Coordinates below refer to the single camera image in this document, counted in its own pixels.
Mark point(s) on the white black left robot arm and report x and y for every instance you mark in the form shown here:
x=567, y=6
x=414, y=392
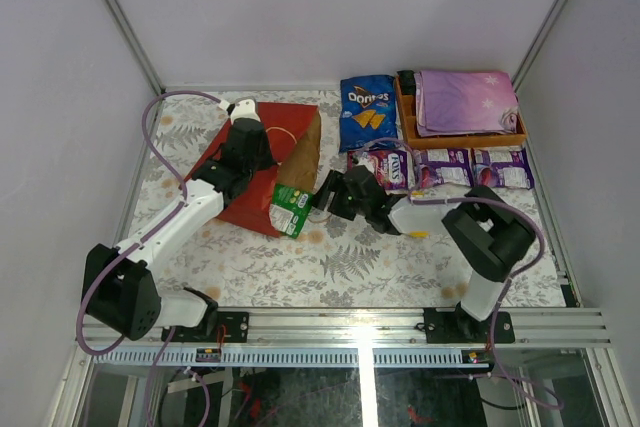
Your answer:
x=120, y=287

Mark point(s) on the blue Doritos chip bag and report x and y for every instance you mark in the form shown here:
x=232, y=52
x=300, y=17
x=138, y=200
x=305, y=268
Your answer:
x=368, y=110

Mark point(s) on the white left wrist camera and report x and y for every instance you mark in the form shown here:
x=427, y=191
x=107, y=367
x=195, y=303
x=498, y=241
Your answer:
x=241, y=109

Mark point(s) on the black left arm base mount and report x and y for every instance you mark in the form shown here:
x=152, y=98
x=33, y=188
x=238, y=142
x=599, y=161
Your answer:
x=221, y=327

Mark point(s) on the purple snowflake cloth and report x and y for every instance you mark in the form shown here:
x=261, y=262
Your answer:
x=457, y=103

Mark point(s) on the green snack packet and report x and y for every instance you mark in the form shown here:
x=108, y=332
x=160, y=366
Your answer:
x=289, y=209

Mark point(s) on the red brown paper bag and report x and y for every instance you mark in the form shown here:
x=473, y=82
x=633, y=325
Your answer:
x=289, y=156

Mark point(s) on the black object in tray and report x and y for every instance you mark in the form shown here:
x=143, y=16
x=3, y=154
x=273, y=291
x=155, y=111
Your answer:
x=407, y=82

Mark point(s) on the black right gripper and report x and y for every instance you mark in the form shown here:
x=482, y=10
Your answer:
x=331, y=184

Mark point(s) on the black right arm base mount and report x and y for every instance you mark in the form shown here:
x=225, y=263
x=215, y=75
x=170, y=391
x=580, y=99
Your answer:
x=454, y=326

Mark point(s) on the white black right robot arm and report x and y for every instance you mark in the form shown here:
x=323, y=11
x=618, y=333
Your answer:
x=497, y=240

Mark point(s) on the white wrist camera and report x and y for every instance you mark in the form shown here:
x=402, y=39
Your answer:
x=241, y=109
x=361, y=160

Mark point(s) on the yellow snack packet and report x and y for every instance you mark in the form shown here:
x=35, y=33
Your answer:
x=419, y=234

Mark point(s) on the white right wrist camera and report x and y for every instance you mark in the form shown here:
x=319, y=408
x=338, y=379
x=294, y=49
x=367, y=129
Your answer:
x=361, y=160

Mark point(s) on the aluminium front rail frame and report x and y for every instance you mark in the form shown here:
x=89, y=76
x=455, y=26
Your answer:
x=395, y=336

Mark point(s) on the orange wooden tray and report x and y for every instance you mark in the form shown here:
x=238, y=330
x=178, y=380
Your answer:
x=406, y=108

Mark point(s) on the purple Fox's berries candy bag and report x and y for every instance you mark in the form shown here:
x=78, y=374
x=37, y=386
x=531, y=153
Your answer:
x=391, y=168

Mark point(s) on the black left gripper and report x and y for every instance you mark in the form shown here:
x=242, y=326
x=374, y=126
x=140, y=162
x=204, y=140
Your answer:
x=248, y=128

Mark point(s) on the purple snack packet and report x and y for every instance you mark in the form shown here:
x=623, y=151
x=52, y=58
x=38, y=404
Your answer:
x=502, y=167
x=436, y=167

